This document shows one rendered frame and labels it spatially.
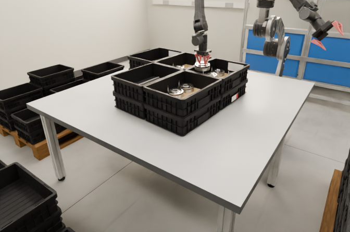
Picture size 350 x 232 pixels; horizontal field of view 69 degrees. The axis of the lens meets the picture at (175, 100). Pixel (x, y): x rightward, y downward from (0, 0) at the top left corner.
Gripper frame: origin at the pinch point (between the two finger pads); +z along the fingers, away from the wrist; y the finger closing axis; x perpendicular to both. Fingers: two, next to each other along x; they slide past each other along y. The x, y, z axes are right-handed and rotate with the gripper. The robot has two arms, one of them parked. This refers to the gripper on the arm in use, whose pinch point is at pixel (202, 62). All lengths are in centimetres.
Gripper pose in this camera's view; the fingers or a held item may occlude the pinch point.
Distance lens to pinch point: 176.2
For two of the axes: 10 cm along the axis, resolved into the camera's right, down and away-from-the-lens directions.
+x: 6.7, -3.8, 6.4
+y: 7.4, 3.0, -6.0
